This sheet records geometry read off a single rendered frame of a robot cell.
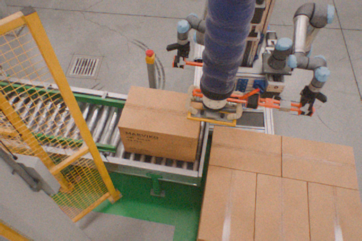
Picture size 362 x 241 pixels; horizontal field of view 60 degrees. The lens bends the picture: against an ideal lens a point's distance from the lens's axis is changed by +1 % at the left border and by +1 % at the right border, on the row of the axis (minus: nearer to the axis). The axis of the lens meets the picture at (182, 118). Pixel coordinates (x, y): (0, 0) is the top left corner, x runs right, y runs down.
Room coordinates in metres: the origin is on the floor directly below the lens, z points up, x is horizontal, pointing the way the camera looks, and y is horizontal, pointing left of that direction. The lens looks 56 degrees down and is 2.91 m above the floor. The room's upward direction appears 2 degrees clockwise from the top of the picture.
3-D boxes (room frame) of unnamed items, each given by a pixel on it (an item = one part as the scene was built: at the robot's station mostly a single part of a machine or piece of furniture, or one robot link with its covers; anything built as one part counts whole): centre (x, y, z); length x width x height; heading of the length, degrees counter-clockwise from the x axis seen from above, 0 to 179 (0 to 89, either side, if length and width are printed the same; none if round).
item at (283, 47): (1.83, -0.77, 1.20); 0.13 x 0.12 x 0.14; 80
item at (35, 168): (0.56, 0.67, 1.62); 0.20 x 0.05 x 0.30; 81
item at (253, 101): (1.29, -0.47, 1.24); 0.10 x 0.08 x 0.06; 171
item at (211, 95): (1.33, -0.22, 1.35); 0.23 x 0.23 x 0.04
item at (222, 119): (1.23, -0.21, 1.13); 0.34 x 0.10 x 0.05; 81
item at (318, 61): (1.34, -0.80, 1.53); 0.11 x 0.11 x 0.08; 80
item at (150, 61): (1.93, 0.29, 0.50); 0.07 x 0.07 x 1.00; 81
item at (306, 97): (1.24, -0.79, 1.38); 0.09 x 0.08 x 0.12; 80
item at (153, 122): (1.39, 0.15, 0.75); 0.60 x 0.40 x 0.40; 82
